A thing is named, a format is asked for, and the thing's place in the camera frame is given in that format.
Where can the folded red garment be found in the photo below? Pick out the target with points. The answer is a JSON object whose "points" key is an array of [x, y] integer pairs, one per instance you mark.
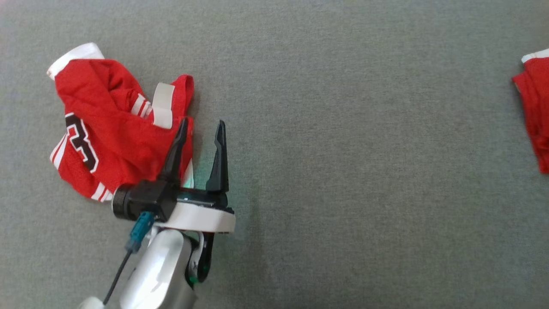
{"points": [[536, 107]]}

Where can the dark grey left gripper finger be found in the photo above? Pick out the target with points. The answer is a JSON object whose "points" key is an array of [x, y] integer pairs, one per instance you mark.
{"points": [[173, 159], [219, 167]]}

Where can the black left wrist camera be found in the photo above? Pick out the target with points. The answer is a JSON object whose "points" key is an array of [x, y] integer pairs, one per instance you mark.
{"points": [[141, 199]]}

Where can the red jersey with white trim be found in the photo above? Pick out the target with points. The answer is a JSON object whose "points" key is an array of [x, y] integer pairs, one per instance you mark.
{"points": [[116, 141]]}

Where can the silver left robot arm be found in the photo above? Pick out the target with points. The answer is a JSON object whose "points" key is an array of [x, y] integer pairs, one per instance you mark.
{"points": [[158, 266]]}

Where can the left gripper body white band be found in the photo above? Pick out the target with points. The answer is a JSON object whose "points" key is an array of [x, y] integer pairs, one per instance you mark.
{"points": [[201, 219]]}

